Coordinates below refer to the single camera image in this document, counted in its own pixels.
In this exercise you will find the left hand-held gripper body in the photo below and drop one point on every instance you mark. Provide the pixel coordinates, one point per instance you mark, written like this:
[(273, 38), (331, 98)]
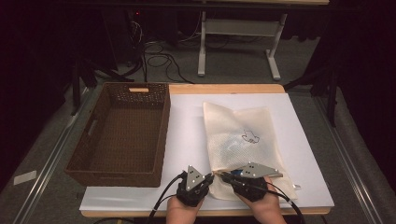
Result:
[(193, 186)]

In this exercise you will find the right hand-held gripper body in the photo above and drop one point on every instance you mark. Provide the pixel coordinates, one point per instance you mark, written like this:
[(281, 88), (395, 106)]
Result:
[(252, 183)]

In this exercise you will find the cream mesh laundry bag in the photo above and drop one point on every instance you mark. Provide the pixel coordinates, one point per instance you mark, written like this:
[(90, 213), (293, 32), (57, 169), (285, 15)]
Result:
[(236, 124)]

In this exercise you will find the brown wicker basket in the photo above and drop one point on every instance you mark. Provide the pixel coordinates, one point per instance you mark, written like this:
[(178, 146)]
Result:
[(124, 140)]

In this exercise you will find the person's left hand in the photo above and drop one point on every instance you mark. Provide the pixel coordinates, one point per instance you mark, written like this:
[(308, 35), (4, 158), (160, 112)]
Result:
[(180, 213)]

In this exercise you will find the person's right hand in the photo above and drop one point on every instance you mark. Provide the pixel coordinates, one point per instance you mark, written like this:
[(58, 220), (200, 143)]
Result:
[(267, 211)]

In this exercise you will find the black metal stand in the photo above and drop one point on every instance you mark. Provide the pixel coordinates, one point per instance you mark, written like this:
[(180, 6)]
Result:
[(76, 90), (332, 93)]

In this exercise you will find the dark computer tower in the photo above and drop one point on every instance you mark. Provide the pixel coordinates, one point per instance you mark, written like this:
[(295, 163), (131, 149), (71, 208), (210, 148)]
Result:
[(124, 37)]

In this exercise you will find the white floor tape strip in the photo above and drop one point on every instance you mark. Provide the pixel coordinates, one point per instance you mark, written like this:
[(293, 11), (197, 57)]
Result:
[(25, 177)]

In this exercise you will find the metal floor rail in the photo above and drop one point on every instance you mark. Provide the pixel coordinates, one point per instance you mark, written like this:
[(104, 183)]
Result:
[(348, 161), (46, 171)]

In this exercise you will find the white metal desk frame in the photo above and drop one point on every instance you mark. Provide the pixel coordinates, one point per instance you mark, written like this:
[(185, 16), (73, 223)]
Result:
[(239, 28)]

